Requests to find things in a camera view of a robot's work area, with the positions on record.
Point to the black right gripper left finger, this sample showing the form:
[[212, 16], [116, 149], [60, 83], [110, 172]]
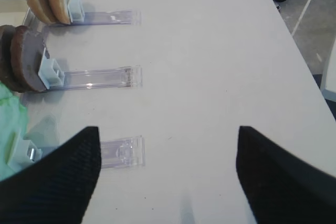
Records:
[[58, 188]]

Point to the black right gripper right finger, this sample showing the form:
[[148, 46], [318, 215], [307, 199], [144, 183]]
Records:
[[280, 187]]

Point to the green lettuce leaf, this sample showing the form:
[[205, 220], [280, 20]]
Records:
[[14, 121]]

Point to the white lettuce pusher block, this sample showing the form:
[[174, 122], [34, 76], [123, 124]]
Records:
[[23, 153]]

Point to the white patty pusher block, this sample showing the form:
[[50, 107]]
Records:
[[50, 73]]

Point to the white bun pusher block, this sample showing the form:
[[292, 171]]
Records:
[[76, 12]]

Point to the clear lettuce rack rail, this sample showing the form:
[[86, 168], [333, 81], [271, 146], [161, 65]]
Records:
[[123, 153]]

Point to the clear patty rack rail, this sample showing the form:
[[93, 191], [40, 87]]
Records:
[[124, 77]]

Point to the clear bun rack rail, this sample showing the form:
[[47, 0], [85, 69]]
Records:
[[123, 17]]

